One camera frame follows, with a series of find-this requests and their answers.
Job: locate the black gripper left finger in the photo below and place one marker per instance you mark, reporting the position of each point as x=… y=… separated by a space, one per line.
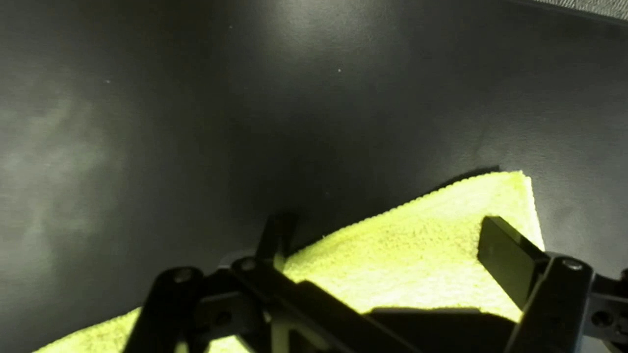
x=183 y=305

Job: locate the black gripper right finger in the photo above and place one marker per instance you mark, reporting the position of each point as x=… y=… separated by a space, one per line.
x=556 y=305

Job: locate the yellow towel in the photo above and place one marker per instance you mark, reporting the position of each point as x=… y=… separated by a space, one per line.
x=418 y=256

